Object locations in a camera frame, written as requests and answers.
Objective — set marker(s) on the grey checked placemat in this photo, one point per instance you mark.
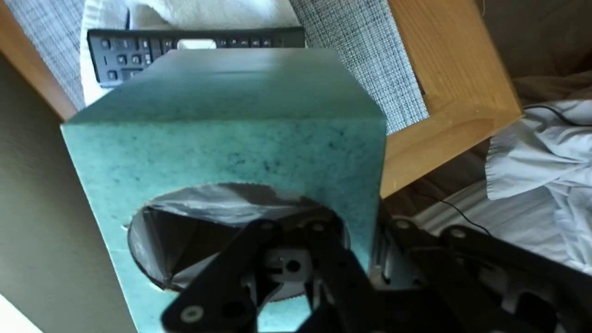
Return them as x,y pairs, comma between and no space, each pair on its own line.
371,62

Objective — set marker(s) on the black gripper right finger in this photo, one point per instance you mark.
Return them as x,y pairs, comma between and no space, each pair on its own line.
482,284

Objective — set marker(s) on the black remote control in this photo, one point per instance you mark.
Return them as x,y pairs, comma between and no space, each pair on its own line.
123,58

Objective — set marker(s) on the teal tissue dispenser box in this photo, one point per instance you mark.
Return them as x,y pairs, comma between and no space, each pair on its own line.
247,136

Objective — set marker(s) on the light wooden side table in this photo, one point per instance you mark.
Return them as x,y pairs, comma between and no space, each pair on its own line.
456,80

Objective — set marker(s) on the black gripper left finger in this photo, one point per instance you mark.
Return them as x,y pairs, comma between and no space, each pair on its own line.
216,289

